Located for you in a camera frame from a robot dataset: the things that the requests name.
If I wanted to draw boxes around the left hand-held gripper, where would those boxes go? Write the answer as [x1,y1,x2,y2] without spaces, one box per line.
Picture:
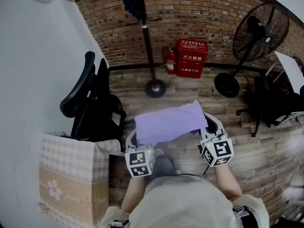
[124,128,156,178]

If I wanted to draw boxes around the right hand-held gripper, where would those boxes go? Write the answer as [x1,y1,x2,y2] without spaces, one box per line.
[197,112,235,168]

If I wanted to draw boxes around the purple clothes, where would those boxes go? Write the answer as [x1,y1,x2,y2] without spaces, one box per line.
[134,100,209,147]

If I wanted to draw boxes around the black coat rack stand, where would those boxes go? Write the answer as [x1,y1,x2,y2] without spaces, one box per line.
[122,0,167,98]

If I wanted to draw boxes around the person's left forearm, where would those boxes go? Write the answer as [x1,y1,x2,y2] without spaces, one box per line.
[121,174,146,215]

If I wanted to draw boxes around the person's right forearm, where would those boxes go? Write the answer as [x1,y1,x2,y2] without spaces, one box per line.
[214,164,243,202]

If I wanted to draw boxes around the person's grey trouser leg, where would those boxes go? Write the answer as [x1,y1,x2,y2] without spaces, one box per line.
[149,154,178,187]

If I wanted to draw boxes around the black mesh office chair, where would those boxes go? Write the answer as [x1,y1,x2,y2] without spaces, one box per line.
[59,51,128,142]

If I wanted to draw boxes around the black swivel chair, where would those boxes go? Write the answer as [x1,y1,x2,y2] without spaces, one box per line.
[236,76,304,138]

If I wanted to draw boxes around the red fire extinguisher box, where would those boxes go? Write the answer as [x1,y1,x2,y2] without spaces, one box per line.
[176,38,209,79]

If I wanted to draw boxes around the red fire extinguisher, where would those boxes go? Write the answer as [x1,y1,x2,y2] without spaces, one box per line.
[162,47,177,76]

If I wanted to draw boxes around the person's beige shirt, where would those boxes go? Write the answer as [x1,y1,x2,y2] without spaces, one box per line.
[98,173,270,228]

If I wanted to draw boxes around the white desk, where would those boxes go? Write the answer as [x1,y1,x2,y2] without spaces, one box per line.
[274,51,304,95]

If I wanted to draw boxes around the black standing fan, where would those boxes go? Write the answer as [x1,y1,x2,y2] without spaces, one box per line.
[214,1,291,99]

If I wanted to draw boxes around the thin black cable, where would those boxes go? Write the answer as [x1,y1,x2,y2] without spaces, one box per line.
[202,165,211,181]

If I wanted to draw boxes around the black backpack strap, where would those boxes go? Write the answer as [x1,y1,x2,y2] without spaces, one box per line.
[232,205,257,228]
[111,218,130,228]

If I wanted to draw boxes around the thin white floor cable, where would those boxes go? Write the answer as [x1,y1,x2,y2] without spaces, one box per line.
[259,161,304,199]

